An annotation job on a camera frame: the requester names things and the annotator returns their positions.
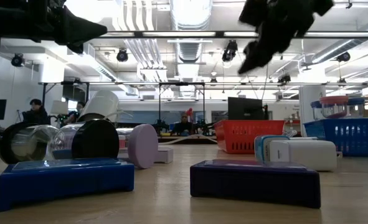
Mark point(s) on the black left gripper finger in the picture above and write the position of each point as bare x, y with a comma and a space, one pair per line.
78, 36
78, 23

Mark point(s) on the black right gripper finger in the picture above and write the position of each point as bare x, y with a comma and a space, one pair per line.
269, 56
255, 51

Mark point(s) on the light blue hourglass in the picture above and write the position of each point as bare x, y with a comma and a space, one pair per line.
356, 107
316, 109

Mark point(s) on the pink-lidded container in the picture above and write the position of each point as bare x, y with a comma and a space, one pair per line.
334, 104

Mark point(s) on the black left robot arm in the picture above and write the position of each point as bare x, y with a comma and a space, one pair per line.
0, 18

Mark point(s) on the black ceiling spotlight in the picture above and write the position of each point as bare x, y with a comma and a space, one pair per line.
284, 77
17, 60
230, 51
344, 57
122, 56

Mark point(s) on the white pillar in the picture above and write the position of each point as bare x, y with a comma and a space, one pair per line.
311, 105

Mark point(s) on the white cylindrical lamp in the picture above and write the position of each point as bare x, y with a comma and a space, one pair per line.
101, 104

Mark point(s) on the person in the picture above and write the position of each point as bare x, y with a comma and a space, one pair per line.
78, 112
35, 113
182, 126

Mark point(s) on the red mesh basket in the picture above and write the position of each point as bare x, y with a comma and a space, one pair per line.
249, 137

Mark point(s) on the blue mesh basket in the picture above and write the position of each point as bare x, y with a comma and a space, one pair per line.
342, 137

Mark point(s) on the dark purple rectangular pad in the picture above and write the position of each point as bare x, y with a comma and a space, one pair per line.
255, 186

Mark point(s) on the white flat box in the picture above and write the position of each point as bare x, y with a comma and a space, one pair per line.
164, 155

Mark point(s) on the blue rectangular pad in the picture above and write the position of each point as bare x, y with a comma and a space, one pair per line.
62, 183

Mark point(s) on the black background rig frame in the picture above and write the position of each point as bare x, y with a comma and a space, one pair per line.
124, 83

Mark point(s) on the silver ventilation duct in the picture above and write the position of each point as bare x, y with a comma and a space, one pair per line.
190, 18

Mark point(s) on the teal white wall charger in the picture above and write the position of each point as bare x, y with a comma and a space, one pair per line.
260, 149

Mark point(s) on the large white wall charger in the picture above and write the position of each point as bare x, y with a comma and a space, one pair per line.
305, 155

